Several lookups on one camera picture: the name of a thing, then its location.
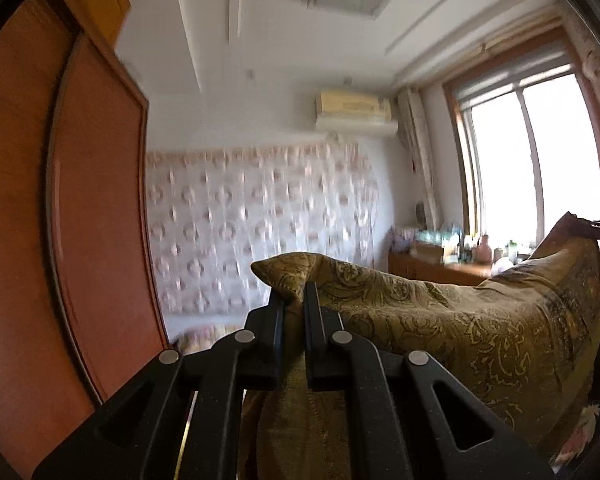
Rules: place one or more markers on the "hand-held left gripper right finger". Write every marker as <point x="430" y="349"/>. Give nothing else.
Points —
<point x="311" y="320"/>

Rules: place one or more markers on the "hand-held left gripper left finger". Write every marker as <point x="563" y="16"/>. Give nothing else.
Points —
<point x="279" y="320"/>

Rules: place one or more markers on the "golden patterned garment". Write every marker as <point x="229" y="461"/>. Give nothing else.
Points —
<point x="455" y="320"/>

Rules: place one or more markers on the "floral quilt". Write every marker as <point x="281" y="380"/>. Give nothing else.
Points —
<point x="210" y="337"/>

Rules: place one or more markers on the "circle patterned sheer curtain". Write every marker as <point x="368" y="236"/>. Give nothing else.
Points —
<point x="240" y="220"/>

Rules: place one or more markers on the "folded fabric pile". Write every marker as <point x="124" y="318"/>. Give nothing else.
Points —
<point x="402" y="240"/>

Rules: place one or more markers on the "wood framed window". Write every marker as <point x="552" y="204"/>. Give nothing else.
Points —
<point x="505" y="160"/>

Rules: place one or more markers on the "pink bottle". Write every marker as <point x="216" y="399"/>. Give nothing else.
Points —
<point x="484" y="250"/>

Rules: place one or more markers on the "brown cardboard box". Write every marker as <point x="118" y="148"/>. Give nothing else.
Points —
<point x="426" y="252"/>

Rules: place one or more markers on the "long wooden cabinet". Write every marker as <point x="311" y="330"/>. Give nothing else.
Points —
<point x="445" y="272"/>

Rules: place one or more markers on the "beige window curtain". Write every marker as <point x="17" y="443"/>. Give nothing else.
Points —
<point x="597" y="70"/>
<point x="420" y="150"/>

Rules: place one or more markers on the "wall air conditioner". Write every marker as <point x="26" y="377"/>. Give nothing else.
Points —
<point x="355" y="110"/>

